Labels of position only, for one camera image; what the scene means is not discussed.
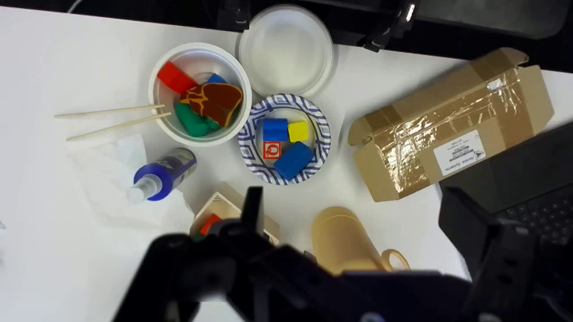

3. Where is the red toy block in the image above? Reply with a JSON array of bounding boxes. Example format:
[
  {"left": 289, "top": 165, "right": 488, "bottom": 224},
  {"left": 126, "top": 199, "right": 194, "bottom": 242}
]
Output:
[{"left": 156, "top": 60, "right": 199, "bottom": 97}]

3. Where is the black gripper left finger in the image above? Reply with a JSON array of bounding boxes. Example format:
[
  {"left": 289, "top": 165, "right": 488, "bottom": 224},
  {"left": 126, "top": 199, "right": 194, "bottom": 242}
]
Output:
[{"left": 112, "top": 185, "right": 337, "bottom": 322}]

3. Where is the large blue block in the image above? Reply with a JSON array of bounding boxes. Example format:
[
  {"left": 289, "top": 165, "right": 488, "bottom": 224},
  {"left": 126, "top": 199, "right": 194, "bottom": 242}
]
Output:
[{"left": 273, "top": 142, "right": 318, "bottom": 183}]

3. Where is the blue patterned paper plate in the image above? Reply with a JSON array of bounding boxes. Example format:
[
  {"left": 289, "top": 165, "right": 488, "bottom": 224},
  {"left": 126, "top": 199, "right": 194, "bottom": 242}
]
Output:
[{"left": 237, "top": 94, "right": 334, "bottom": 187}]

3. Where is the yellow cube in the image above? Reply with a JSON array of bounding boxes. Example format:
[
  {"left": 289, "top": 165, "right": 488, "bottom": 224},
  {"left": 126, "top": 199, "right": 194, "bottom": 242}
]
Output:
[{"left": 287, "top": 119, "right": 314, "bottom": 145}]

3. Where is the red and white letter cube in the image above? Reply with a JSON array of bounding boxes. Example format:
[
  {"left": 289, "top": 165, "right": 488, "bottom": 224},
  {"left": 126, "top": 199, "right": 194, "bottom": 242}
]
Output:
[{"left": 260, "top": 140, "right": 293, "bottom": 165}]

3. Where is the light wooden box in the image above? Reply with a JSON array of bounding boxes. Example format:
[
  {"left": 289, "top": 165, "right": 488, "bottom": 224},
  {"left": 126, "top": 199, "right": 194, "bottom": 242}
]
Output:
[{"left": 189, "top": 183, "right": 284, "bottom": 247}]

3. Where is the green toy block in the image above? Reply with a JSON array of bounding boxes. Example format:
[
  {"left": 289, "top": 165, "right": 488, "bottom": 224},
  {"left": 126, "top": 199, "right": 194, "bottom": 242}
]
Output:
[{"left": 174, "top": 101, "right": 223, "bottom": 140}]

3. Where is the brown and orange toy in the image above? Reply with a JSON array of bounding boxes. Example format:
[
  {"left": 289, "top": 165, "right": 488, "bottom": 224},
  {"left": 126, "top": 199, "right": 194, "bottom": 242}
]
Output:
[{"left": 178, "top": 81, "right": 246, "bottom": 131}]

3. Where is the wooden chopstick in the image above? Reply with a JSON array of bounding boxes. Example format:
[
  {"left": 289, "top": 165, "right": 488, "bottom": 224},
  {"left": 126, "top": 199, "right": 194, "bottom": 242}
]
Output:
[
  {"left": 65, "top": 110, "right": 176, "bottom": 144},
  {"left": 54, "top": 102, "right": 169, "bottom": 120}
]

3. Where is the small blue cube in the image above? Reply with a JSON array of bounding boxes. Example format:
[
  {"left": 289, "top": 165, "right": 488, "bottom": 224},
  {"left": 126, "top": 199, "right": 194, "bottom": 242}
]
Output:
[{"left": 260, "top": 117, "right": 293, "bottom": 145}]

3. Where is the clear white plastic bowl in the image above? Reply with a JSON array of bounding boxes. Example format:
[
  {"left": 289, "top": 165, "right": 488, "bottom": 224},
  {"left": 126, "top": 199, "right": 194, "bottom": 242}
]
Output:
[{"left": 237, "top": 4, "right": 337, "bottom": 101}]

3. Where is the black laptop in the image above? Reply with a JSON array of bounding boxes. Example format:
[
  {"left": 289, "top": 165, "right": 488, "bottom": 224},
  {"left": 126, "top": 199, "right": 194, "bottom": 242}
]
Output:
[{"left": 441, "top": 122, "right": 573, "bottom": 247}]

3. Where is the white round bowl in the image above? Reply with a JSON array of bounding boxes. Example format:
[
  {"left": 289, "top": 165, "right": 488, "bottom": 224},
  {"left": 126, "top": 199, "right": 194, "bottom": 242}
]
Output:
[{"left": 147, "top": 42, "right": 255, "bottom": 149}]

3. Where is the taped cardboard box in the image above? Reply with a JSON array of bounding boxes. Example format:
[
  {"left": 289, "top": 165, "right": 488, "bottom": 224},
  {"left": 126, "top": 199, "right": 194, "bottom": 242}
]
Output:
[{"left": 348, "top": 47, "right": 554, "bottom": 204}]

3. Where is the small blue toy piece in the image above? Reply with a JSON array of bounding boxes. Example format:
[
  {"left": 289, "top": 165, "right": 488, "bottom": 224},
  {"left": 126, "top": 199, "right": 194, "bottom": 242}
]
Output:
[{"left": 205, "top": 70, "right": 230, "bottom": 86}]

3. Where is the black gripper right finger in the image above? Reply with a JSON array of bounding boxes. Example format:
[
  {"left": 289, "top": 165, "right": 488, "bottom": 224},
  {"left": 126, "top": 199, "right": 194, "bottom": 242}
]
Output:
[{"left": 439, "top": 185, "right": 573, "bottom": 322}]

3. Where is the tan plastic mug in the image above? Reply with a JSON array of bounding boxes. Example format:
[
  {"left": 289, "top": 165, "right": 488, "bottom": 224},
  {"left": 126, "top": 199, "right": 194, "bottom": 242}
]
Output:
[{"left": 310, "top": 206, "right": 412, "bottom": 278}]

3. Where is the green labelled can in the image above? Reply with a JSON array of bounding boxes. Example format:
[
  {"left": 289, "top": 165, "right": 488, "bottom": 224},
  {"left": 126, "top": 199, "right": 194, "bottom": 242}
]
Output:
[{"left": 128, "top": 147, "right": 199, "bottom": 204}]

